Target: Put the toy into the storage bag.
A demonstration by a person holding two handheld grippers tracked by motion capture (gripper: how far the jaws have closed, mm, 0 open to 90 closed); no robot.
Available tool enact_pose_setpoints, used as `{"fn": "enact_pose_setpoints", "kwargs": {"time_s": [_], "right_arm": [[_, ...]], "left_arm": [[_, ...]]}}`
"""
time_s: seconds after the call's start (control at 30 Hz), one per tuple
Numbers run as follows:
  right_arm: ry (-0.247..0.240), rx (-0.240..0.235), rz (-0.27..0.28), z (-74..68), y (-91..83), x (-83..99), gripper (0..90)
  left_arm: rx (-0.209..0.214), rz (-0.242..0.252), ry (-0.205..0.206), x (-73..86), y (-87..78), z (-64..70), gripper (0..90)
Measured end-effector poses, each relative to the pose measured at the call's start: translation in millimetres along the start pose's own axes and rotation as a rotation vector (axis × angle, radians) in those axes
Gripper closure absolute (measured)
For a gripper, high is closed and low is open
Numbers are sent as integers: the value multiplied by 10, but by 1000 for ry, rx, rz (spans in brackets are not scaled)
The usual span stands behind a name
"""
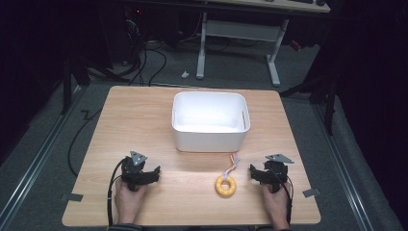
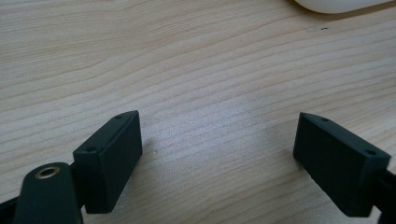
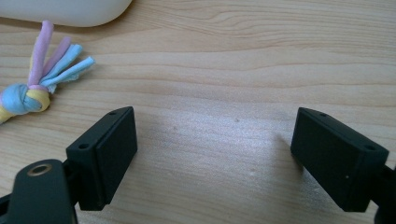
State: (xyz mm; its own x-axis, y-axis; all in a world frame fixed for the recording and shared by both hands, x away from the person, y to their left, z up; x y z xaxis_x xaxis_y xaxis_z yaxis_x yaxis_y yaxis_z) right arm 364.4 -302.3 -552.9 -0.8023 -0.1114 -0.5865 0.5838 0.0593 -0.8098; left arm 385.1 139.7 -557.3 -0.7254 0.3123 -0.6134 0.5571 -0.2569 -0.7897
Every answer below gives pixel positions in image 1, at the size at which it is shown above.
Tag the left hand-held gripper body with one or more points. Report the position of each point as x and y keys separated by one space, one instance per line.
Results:
x=133 y=174

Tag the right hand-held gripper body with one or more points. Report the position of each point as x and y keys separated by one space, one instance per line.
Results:
x=274 y=174

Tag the white plastic bin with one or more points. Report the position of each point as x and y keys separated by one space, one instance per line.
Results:
x=210 y=122

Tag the person's left hand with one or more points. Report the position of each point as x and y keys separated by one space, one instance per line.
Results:
x=128 y=202

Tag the person's right hand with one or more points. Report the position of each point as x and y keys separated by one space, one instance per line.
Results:
x=275 y=205

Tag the grey tape piece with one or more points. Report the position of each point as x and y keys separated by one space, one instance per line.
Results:
x=75 y=197
x=311 y=192

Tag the black metal stand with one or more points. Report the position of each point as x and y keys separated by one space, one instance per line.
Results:
x=72 y=77
x=324 y=96

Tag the white paper scrap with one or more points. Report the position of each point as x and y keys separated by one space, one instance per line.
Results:
x=185 y=74

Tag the red object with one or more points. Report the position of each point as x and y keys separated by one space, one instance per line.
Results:
x=295 y=45

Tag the white-legged wooden desk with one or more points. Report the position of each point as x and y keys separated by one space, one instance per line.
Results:
x=243 y=30

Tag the dark computer tower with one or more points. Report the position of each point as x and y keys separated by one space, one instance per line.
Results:
x=136 y=22

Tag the metal floor rail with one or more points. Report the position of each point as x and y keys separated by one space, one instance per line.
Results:
x=343 y=166
x=38 y=154

